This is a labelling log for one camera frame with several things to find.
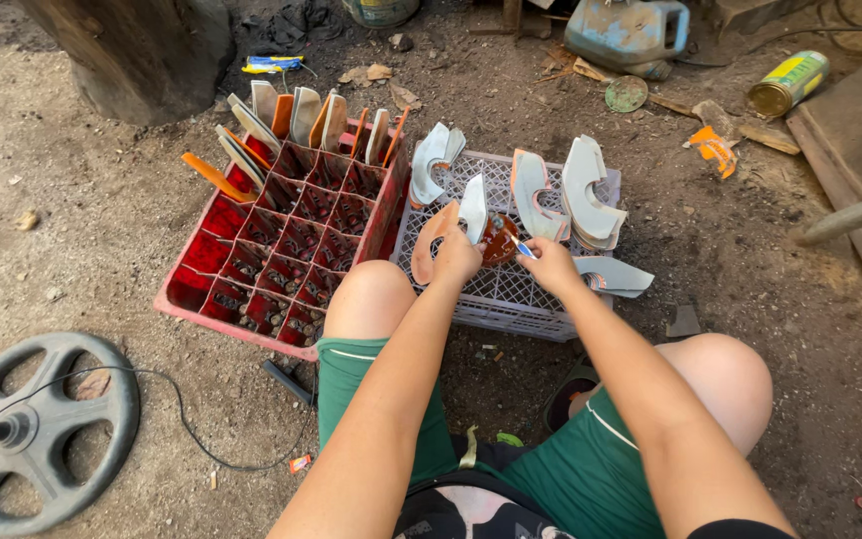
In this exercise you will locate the grey plastic lattice crate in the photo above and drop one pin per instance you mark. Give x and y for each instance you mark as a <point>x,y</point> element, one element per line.
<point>509,293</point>

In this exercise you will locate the blue yellow wrapper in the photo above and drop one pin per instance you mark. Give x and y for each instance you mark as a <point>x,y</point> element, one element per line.
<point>270,64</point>

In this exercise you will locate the wooden tree stump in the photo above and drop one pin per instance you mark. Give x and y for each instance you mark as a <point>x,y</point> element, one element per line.
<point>139,52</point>

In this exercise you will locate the flat grey sole piece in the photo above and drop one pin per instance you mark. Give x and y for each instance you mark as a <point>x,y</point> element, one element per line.
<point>618,275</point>

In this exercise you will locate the small grey sole piece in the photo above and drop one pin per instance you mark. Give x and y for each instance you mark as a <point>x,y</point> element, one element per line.
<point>474,206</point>

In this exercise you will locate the black cloth rag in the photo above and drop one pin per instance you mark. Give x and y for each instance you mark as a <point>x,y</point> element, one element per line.
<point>296,22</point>

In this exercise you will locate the short black bar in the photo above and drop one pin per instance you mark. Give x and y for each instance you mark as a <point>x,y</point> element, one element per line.
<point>287,382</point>

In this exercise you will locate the person's left hand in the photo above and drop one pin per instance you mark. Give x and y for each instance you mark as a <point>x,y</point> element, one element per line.
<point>455,258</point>

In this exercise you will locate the small red wrapper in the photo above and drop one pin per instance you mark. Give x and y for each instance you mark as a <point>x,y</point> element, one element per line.
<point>299,463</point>

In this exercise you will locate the crumpled orange wrapper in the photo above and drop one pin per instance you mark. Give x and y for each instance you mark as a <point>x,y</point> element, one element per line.
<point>714,150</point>

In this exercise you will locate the grey curved sole piece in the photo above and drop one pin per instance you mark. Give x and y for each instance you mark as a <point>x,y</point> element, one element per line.
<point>456,142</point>
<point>427,161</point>

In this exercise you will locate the red plastic bottle crate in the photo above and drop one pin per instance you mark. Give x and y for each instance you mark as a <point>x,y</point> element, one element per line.
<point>210,224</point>

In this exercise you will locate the round green tin lid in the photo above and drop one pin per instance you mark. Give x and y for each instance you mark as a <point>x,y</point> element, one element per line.
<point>626,94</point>

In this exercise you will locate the blue plastic jerrycan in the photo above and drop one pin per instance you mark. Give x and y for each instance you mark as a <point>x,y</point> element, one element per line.
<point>622,34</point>

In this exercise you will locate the person's right leg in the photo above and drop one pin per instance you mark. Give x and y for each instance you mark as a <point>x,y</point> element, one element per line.
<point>723,389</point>

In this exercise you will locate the person's right fingers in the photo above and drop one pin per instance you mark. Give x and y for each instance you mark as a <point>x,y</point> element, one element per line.
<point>532,251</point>

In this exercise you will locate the grey flat slab piece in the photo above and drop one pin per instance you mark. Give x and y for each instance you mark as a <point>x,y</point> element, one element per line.
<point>683,322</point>

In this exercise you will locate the wood scrap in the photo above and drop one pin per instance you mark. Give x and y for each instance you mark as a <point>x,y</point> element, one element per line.
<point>764,137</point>

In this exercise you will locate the dry brown leaf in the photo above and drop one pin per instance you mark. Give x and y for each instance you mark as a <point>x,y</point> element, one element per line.
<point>367,73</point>
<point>403,96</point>

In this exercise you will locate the stack of grey sole pieces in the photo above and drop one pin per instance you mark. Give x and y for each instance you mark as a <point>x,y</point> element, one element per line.
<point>588,194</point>

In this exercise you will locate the brown glue jar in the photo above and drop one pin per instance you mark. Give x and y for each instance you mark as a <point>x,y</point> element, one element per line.
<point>498,241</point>

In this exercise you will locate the person's left leg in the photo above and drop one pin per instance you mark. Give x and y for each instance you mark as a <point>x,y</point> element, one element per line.
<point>367,299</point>

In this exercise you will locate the person's left fingers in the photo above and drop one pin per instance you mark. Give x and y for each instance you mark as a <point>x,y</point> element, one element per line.
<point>465,238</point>

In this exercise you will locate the person's green shorts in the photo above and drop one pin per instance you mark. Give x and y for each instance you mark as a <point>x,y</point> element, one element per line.
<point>588,479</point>

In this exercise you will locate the dirty plastic bucket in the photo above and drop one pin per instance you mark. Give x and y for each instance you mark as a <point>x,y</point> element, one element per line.
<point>380,10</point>

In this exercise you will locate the black round spoked stand base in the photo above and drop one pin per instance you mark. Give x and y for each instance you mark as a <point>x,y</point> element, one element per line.
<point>118,408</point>

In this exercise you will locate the row of upright sole pieces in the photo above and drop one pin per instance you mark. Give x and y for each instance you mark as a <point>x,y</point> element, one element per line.
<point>304,114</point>

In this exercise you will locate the person's black printed shirt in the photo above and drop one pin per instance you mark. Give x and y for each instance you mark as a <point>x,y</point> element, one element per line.
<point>468,513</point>

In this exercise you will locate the person's right hand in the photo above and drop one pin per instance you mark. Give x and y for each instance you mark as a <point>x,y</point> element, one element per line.
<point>554,268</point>

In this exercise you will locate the grey wooden pole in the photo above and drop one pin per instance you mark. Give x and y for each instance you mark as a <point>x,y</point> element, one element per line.
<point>857,215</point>

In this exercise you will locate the dark green sandal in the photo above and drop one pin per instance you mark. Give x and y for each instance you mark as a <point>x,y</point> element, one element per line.
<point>560,397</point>

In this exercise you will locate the tan curved sole piece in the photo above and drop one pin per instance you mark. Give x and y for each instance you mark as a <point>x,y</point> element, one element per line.
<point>423,251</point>

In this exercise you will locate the orange-edged grey sole piece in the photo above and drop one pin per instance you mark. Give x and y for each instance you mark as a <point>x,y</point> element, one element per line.
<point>528,191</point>

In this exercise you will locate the yellow green tin can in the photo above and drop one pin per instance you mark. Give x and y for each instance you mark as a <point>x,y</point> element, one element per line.
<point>794,81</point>

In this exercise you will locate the person's leg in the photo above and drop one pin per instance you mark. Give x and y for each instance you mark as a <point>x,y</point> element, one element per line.
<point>367,299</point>
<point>723,389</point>

